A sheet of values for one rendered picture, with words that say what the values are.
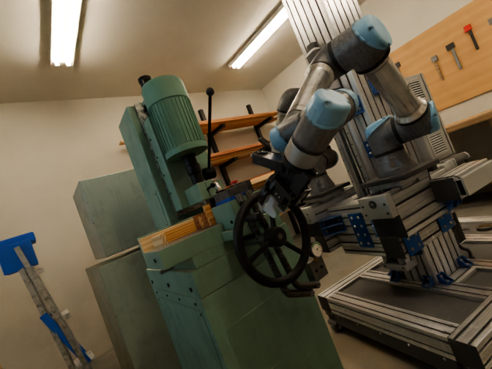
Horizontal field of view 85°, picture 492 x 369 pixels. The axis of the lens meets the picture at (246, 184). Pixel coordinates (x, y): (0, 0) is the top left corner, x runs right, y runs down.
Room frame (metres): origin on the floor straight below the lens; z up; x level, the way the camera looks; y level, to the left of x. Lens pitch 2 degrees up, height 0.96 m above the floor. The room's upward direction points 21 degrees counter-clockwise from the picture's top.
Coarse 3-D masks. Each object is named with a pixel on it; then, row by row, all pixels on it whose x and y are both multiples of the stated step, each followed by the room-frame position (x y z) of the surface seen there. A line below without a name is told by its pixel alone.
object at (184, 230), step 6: (192, 222) 1.03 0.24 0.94; (174, 228) 0.99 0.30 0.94; (180, 228) 1.00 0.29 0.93; (186, 228) 1.01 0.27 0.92; (192, 228) 1.03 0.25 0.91; (168, 234) 0.97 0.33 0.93; (174, 234) 0.98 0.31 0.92; (180, 234) 1.00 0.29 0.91; (186, 234) 1.01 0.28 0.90; (168, 240) 0.97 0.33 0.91
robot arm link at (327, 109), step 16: (320, 96) 0.48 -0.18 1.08; (336, 96) 0.49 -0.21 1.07; (304, 112) 0.52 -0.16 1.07; (320, 112) 0.48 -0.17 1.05; (336, 112) 0.47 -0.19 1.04; (304, 128) 0.51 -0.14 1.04; (320, 128) 0.49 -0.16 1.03; (336, 128) 0.50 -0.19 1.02; (304, 144) 0.53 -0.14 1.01; (320, 144) 0.52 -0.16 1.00
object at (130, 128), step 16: (128, 112) 1.18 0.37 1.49; (128, 128) 1.23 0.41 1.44; (128, 144) 1.30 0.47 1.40; (144, 144) 1.19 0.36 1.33; (144, 160) 1.19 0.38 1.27; (144, 176) 1.25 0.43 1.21; (144, 192) 1.32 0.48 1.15; (160, 192) 1.18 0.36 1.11; (160, 208) 1.20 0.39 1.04; (160, 224) 1.27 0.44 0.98
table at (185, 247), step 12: (264, 216) 0.92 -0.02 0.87; (204, 228) 0.97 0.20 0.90; (216, 228) 0.91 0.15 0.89; (180, 240) 0.86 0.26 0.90; (192, 240) 0.86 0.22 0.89; (204, 240) 0.88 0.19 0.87; (216, 240) 0.90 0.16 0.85; (228, 240) 0.89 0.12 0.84; (156, 252) 0.82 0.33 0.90; (168, 252) 0.81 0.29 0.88; (180, 252) 0.83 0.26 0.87; (192, 252) 0.85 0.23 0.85; (156, 264) 0.86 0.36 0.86; (168, 264) 0.80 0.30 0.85
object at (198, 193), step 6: (210, 180) 1.07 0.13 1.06; (198, 186) 1.04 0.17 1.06; (204, 186) 1.05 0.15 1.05; (186, 192) 1.13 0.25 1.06; (192, 192) 1.09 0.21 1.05; (198, 192) 1.04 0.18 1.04; (204, 192) 1.04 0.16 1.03; (210, 192) 1.06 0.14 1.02; (192, 198) 1.10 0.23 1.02; (198, 198) 1.06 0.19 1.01; (204, 198) 1.04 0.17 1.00; (192, 204) 1.12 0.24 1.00
